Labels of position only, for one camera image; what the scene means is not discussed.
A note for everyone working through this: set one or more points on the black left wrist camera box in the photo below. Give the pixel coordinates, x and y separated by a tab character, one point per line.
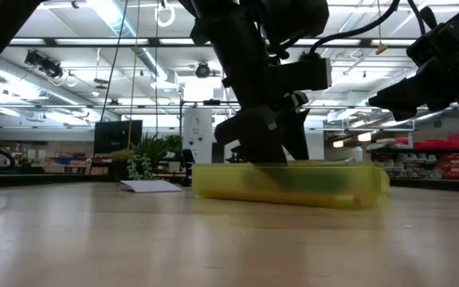
305	75

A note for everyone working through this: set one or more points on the black ceiling dome camera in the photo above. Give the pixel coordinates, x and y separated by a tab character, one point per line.
202	70

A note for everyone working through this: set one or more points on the white cabinet machine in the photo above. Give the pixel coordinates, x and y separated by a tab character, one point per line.
197	135

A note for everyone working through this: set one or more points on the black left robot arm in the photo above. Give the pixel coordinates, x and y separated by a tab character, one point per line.
229	40

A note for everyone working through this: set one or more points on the cluttered background workbench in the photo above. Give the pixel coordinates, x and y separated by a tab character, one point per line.
66	161

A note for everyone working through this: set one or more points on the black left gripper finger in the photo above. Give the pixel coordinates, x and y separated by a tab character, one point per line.
297	139
265	149

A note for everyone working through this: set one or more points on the black computer monitor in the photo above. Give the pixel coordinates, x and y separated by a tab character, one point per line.
116	137

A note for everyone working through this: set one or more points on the black upright stand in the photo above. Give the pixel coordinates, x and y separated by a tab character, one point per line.
187	159

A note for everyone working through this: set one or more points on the small green potted succulent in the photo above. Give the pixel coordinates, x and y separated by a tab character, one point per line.
146	155

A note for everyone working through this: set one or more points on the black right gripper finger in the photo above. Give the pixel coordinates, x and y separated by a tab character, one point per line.
417	91
404	115

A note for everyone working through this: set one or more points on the yellow translucent pencil case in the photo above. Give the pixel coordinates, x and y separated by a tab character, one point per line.
213	183

